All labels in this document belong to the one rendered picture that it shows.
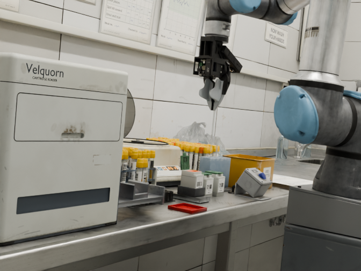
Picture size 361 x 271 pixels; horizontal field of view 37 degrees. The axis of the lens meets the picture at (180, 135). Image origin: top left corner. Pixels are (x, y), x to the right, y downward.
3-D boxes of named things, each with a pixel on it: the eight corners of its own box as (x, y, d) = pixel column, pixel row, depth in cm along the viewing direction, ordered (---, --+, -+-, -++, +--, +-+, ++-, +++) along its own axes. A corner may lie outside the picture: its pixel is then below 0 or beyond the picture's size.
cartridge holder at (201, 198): (199, 204, 137) (200, 190, 137) (170, 198, 142) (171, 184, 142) (210, 201, 141) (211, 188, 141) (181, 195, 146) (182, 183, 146)
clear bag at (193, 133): (197, 171, 209) (201, 123, 208) (156, 165, 215) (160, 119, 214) (216, 166, 233) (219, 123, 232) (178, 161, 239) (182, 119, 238)
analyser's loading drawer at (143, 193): (101, 215, 103) (103, 188, 103) (77, 208, 107) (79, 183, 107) (163, 204, 120) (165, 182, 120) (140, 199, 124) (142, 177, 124)
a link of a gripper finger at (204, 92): (194, 108, 158) (197, 77, 157) (206, 109, 162) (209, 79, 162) (202, 109, 156) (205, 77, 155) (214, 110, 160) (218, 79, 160)
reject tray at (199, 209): (191, 214, 123) (192, 210, 123) (167, 208, 127) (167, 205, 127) (207, 211, 129) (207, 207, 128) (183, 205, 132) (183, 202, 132)
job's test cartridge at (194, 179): (194, 197, 139) (196, 172, 138) (179, 193, 141) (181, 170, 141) (202, 195, 142) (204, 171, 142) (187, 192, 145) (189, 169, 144)
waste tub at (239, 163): (258, 192, 167) (261, 160, 167) (219, 185, 174) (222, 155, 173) (272, 188, 179) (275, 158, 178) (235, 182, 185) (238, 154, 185)
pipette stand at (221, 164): (211, 192, 157) (214, 158, 157) (193, 189, 162) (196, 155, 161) (231, 191, 165) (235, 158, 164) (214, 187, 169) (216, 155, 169)
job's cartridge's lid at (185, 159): (181, 152, 141) (180, 152, 141) (182, 170, 141) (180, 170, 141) (189, 152, 144) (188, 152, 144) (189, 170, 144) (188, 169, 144)
